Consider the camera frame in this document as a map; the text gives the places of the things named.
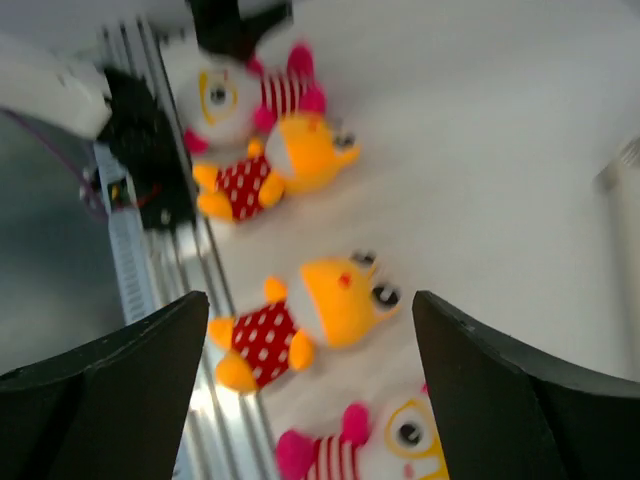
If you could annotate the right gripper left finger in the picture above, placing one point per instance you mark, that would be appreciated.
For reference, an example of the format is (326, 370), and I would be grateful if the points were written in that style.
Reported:
(113, 408)

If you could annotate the pink striped plush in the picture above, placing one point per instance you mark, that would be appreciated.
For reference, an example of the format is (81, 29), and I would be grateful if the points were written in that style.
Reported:
(398, 441)

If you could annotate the yellow dotted plush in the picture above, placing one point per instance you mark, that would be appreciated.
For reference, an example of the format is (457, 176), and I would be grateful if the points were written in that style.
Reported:
(302, 153)
(331, 302)

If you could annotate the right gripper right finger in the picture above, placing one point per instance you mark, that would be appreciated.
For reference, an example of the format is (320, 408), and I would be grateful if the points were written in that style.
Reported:
(507, 410)

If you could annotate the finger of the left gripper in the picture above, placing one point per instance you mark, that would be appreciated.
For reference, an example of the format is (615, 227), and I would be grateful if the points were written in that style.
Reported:
(222, 29)

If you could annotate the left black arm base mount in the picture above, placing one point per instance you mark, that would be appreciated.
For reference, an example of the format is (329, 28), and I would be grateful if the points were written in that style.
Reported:
(139, 136)

